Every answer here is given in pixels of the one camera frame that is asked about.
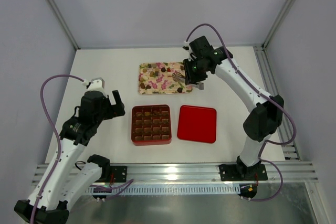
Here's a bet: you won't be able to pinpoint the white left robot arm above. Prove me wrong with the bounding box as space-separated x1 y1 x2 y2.
14 90 125 223

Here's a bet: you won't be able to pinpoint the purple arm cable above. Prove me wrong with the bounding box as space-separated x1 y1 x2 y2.
183 23 297 202
28 74 89 224

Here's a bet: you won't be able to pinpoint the floral tray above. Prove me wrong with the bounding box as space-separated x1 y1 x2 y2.
138 62 193 95

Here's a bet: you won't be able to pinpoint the left aluminium frame post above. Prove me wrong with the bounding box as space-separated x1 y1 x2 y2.
46 0 80 50

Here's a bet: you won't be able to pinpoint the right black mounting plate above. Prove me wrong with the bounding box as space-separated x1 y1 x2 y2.
219 163 268 182

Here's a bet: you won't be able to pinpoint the white slotted cable duct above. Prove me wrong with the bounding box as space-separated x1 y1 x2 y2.
89 184 241 196

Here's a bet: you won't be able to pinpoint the aluminium frame post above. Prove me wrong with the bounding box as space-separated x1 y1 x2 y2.
46 0 80 50
262 0 296 50

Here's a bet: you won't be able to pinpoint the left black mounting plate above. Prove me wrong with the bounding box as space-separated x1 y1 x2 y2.
108 165 128 184

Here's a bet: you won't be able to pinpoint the black mounting plate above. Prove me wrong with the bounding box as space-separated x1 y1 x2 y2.
219 163 268 182
108 165 128 184

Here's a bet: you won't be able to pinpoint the red box lid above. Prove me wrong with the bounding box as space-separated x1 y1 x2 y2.
177 105 217 144

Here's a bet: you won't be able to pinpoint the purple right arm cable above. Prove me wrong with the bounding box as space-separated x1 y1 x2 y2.
183 23 297 202

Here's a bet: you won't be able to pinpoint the red chocolate box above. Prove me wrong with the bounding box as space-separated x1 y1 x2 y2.
131 104 172 146

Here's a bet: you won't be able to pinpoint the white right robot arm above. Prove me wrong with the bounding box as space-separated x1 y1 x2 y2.
183 46 284 180

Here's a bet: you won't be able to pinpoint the dark chocolate piece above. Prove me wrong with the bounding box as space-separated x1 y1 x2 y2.
153 110 161 115

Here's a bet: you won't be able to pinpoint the right aluminium frame post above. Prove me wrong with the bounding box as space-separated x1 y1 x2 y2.
262 0 296 50

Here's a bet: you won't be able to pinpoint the metal tweezers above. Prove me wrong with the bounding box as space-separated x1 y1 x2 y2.
172 72 204 90

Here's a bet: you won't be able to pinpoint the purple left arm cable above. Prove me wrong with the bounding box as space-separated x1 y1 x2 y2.
28 74 89 224

